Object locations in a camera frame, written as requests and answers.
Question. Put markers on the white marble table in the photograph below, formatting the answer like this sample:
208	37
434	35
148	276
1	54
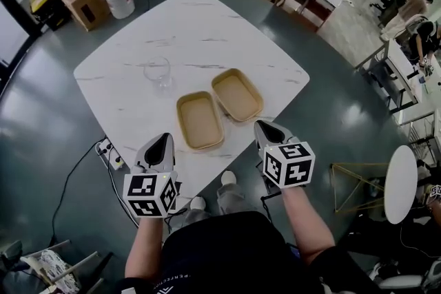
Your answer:
206	27

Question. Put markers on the person's right white shoe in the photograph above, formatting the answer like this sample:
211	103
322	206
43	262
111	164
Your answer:
228	177

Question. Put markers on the tan paper tray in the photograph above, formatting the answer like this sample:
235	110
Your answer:
237	94
200	120

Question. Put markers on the person's white shoe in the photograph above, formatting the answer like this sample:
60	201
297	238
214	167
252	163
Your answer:
198	203
228	177

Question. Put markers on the clear glass cup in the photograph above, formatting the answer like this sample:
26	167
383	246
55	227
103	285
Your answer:
156	74

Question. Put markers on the person's left forearm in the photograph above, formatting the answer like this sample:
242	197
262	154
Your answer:
143	248

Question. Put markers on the white desk with metal legs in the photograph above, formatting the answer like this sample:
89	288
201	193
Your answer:
403	72

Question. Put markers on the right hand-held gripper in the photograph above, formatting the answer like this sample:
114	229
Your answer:
289	165

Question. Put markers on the person's grey trousers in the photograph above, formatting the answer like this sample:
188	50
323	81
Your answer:
234	198

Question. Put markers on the round white side table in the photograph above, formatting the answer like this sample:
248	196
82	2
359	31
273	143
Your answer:
401	182

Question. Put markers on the person's black shirt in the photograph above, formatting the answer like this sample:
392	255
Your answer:
224	251

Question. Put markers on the grey office chair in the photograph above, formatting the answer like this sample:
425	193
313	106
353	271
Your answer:
399	282

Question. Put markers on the small black object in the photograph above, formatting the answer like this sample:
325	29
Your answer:
415	73

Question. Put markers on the chair with patterned cushion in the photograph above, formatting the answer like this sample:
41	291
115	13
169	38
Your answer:
51	265

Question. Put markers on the person's right forearm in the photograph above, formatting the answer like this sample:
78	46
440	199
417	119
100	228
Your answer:
303	227

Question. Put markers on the black window frame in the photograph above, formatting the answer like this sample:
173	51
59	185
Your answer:
17	5

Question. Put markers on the black bin with yellow bag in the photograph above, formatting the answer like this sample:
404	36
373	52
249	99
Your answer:
48	10

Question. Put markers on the person's left white shoe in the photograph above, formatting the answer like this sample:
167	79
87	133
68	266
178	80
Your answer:
198	203

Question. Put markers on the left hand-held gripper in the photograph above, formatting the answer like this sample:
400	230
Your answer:
144	189

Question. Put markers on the white power strip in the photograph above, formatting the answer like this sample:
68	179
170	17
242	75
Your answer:
110	155

